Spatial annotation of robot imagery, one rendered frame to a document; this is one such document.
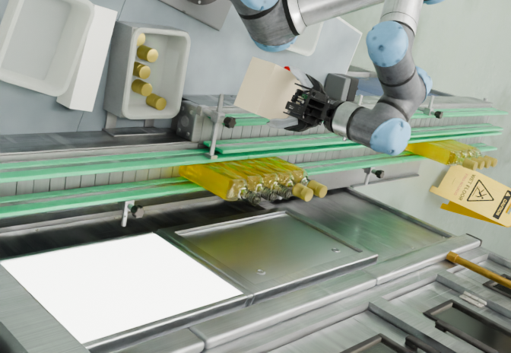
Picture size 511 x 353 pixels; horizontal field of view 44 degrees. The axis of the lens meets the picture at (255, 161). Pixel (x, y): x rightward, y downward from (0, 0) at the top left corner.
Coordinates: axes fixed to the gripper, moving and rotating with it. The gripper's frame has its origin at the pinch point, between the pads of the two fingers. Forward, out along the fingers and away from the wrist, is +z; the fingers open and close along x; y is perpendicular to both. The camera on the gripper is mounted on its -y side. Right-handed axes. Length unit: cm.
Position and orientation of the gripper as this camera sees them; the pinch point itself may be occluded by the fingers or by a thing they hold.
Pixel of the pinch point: (280, 96)
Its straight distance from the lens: 150.1
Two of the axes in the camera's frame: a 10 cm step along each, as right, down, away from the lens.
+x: -3.7, 9.3, 0.7
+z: -6.9, -3.3, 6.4
